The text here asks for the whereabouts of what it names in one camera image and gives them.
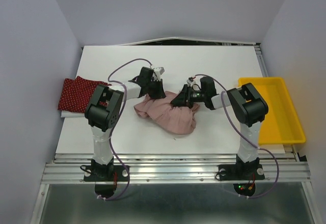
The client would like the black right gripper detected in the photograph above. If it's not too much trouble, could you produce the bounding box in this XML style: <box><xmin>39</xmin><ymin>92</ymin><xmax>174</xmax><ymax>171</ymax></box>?
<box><xmin>170</xmin><ymin>84</ymin><xmax>206</xmax><ymax>109</ymax></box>

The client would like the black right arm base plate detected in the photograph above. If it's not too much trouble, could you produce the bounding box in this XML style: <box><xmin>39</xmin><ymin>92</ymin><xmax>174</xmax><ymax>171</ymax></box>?
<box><xmin>215</xmin><ymin>164</ymin><xmax>265</xmax><ymax>181</ymax></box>

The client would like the white skirt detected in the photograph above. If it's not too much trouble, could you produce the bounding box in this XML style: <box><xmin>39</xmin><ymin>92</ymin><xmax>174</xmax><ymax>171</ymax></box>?
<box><xmin>61</xmin><ymin>110</ymin><xmax>85</xmax><ymax>118</ymax></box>

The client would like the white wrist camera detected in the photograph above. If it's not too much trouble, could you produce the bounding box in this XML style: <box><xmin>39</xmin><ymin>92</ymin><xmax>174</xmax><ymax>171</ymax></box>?
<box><xmin>150</xmin><ymin>65</ymin><xmax>165</xmax><ymax>81</ymax></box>
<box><xmin>186</xmin><ymin>76</ymin><xmax>197</xmax><ymax>87</ymax></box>

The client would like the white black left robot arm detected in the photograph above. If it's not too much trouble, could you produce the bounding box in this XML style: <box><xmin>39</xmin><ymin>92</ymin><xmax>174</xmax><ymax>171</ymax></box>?
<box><xmin>85</xmin><ymin>66</ymin><xmax>166</xmax><ymax>180</ymax></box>

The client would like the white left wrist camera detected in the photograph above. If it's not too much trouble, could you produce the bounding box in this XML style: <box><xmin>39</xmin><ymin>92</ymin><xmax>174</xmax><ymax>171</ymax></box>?
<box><xmin>150</xmin><ymin>65</ymin><xmax>165</xmax><ymax>81</ymax></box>

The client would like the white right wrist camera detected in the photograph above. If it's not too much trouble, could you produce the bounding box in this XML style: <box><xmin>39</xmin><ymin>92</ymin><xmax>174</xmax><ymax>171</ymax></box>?
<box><xmin>186</xmin><ymin>76</ymin><xmax>197</xmax><ymax>87</ymax></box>

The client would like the red polka dot skirt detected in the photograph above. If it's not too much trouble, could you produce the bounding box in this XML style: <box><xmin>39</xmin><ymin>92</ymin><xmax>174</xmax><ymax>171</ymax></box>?
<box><xmin>58</xmin><ymin>76</ymin><xmax>111</xmax><ymax>114</ymax></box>

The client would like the yellow plastic tray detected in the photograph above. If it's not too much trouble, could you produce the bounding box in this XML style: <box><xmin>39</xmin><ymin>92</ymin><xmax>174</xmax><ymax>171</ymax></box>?
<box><xmin>238</xmin><ymin>77</ymin><xmax>306</xmax><ymax>146</ymax></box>

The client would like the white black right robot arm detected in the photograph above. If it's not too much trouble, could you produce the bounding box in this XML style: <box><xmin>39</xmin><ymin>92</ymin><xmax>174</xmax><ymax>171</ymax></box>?
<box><xmin>171</xmin><ymin>75</ymin><xmax>268</xmax><ymax>178</ymax></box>

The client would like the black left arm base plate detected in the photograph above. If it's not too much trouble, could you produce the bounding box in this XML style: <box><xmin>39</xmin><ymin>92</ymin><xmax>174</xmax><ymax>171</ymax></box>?
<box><xmin>80</xmin><ymin>165</ymin><xmax>129</xmax><ymax>182</ymax></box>

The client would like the aluminium mounting rail frame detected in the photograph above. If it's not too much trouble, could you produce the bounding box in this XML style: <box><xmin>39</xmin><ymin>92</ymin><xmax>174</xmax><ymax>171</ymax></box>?
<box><xmin>32</xmin><ymin>45</ymin><xmax>322</xmax><ymax>223</ymax></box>

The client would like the pink skirt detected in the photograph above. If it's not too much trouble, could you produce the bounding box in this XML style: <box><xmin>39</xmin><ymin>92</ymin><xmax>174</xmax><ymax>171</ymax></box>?
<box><xmin>134</xmin><ymin>91</ymin><xmax>200</xmax><ymax>135</ymax></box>

